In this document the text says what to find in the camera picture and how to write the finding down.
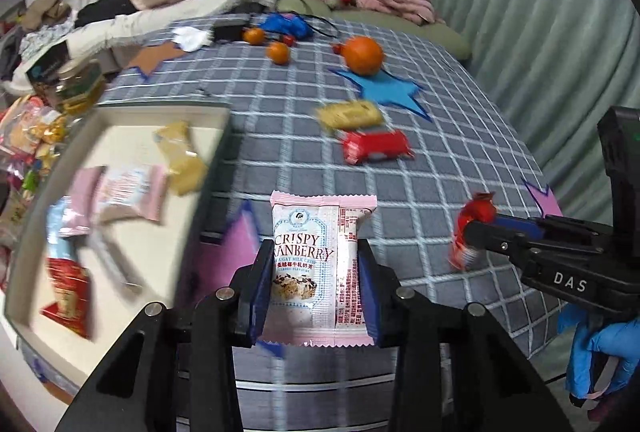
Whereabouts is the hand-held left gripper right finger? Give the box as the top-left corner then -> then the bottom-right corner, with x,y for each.
356,239 -> 576,432

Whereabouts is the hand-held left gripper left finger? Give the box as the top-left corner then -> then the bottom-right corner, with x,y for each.
55,239 -> 275,432

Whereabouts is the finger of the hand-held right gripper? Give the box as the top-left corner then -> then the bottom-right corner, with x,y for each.
492,213 -> 548,240
465,221 -> 538,263

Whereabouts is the small red candy packet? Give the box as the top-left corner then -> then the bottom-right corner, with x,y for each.
448,192 -> 498,270

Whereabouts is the pink white nougat packet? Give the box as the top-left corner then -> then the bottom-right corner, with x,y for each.
96,163 -> 168,227
257,191 -> 378,347

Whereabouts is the clear long stick packet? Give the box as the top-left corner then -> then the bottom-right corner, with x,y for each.
95,227 -> 143,295

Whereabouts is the red gold snack packet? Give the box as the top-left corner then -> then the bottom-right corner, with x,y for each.
40,257 -> 93,340

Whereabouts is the plain pink snack packet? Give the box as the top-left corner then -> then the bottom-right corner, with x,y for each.
64,166 -> 107,237

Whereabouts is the cream cardboard tray box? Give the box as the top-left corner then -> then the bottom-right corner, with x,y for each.
2,104 -> 233,393

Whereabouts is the light blue snack packet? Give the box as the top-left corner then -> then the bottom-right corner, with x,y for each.
46,199 -> 76,263

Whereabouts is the person's right hand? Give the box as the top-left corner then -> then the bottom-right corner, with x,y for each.
557,304 -> 640,400

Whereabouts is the pink star mat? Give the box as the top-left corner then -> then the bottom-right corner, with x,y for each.
200,199 -> 286,358
521,179 -> 565,219

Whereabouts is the grey checked tablecloth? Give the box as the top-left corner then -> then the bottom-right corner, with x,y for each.
20,14 -> 601,432

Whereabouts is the red rectangular snack packet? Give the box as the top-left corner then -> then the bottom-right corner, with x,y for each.
340,128 -> 415,165

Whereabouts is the blue star mat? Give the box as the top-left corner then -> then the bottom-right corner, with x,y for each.
327,66 -> 433,123

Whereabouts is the yellow biscuit packet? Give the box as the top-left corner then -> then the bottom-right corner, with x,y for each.
315,99 -> 386,133

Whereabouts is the grey green curtain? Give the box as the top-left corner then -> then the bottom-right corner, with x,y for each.
415,0 -> 640,173

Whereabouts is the large orange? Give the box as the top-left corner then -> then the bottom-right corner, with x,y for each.
345,36 -> 386,76

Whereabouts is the brown star mat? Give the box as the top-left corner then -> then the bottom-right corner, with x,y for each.
120,40 -> 188,78

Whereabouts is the white crumpled tissue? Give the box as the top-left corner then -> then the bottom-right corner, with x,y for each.
171,26 -> 212,52

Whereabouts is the black power adapter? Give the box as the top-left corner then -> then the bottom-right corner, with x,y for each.
212,18 -> 251,43

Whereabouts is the yellow glass jar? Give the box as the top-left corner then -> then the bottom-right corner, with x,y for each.
57,59 -> 106,115

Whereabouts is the blue cloth bag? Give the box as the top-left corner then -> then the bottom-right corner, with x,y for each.
260,13 -> 315,40

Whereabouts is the pile of snack bags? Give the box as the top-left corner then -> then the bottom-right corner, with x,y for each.
0,94 -> 68,173

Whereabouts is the dark cardboard box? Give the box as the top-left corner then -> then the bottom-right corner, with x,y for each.
25,39 -> 71,97

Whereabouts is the black garment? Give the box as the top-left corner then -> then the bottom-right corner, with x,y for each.
75,0 -> 138,28

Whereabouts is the brown crumpled cloth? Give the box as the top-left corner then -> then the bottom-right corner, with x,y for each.
22,0 -> 76,32

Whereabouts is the black cable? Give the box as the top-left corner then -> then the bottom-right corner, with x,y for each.
280,0 -> 341,40

